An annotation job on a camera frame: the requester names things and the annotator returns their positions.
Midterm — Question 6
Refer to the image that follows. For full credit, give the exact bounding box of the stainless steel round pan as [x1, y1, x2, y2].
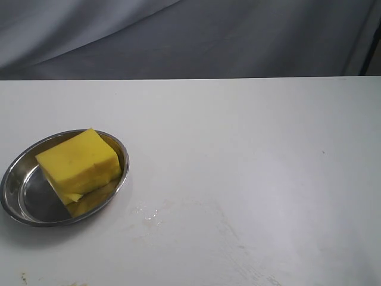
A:
[1, 129, 130, 228]

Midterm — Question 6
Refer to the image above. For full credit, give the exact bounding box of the black stand pole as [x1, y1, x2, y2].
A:
[359, 23, 381, 76]

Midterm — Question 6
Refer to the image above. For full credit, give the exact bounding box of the white backdrop cloth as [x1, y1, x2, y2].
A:
[1, 1, 380, 80]

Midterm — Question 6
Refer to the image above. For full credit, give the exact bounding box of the yellow sponge block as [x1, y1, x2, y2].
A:
[35, 128, 122, 205]

